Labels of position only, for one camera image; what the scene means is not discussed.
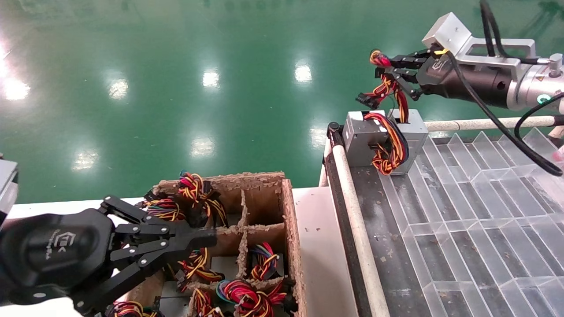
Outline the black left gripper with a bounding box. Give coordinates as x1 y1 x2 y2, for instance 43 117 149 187
0 195 218 315

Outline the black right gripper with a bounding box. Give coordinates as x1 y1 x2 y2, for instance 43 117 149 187
386 48 514 109

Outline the grey power supply with wires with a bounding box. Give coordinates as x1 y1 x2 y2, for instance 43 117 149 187
178 172 228 227
356 50 429 176
189 288 221 317
343 110 409 176
143 197 186 223
175 247 241 292
108 301 161 317

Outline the brown cardboard divider box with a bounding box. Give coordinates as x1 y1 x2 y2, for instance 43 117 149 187
126 172 308 317

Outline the black conveyor belt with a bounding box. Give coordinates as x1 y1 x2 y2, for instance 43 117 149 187
324 121 437 317

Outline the clear acrylic divider tray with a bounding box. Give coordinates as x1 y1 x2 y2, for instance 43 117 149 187
375 127 564 317

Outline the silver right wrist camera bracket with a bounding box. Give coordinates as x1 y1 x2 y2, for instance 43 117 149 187
422 12 539 72

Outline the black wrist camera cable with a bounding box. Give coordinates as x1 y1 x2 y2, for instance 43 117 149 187
438 48 564 177

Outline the thin white padded rail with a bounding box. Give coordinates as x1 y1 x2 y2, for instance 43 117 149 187
426 116 557 133

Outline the power supply with red wires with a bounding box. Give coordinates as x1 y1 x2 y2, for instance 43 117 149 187
216 277 292 317

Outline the power supply with blue-green wires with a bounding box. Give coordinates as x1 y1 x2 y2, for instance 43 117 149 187
249 241 284 281

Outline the long white padded rail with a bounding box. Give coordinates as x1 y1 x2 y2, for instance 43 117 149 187
331 144 391 317

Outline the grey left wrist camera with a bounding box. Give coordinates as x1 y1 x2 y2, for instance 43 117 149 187
0 154 19 225

